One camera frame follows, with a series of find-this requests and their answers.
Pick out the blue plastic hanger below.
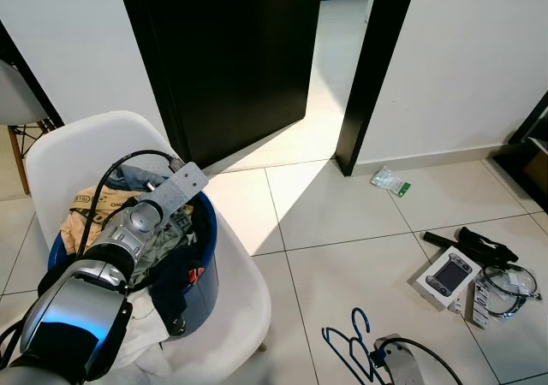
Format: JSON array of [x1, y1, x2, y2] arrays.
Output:
[[321, 308, 388, 385]]

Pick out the grey green garment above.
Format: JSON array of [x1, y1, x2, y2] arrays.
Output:
[[128, 214, 196, 276]]

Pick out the black low furniture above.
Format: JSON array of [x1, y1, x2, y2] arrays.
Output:
[[495, 92, 548, 213]]

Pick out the white game console box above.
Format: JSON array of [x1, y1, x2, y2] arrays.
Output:
[[414, 249, 483, 311]]

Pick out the white barcode tag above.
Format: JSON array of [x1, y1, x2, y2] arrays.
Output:
[[468, 281, 491, 331]]

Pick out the small clear bag green label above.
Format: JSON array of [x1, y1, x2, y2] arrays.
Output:
[[370, 165, 413, 198]]

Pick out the black door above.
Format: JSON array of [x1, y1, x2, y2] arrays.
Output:
[[114, 0, 325, 171]]

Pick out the blue laundry basket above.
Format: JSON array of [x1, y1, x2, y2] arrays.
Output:
[[47, 188, 220, 339]]

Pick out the blue grey garment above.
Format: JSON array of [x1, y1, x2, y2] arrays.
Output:
[[110, 164, 175, 194]]

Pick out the white garment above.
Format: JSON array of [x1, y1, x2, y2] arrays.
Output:
[[107, 289, 174, 382]]

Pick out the white shell chair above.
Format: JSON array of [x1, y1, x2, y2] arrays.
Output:
[[24, 110, 275, 385]]

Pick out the tan printed garment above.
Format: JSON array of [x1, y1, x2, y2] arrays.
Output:
[[65, 186, 145, 258]]

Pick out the white chair wooden legs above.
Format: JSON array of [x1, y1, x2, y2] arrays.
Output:
[[0, 60, 54, 196]]

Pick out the black strap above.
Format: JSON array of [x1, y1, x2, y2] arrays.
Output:
[[423, 226, 520, 268]]

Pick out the coiled black cable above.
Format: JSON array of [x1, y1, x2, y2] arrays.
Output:
[[479, 264, 543, 302]]

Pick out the black door frame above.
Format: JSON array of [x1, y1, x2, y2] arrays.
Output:
[[0, 21, 66, 131], [334, 0, 420, 178]]

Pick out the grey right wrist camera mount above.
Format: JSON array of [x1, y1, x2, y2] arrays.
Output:
[[374, 338, 422, 385]]

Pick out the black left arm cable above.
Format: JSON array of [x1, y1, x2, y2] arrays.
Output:
[[77, 149, 188, 258]]

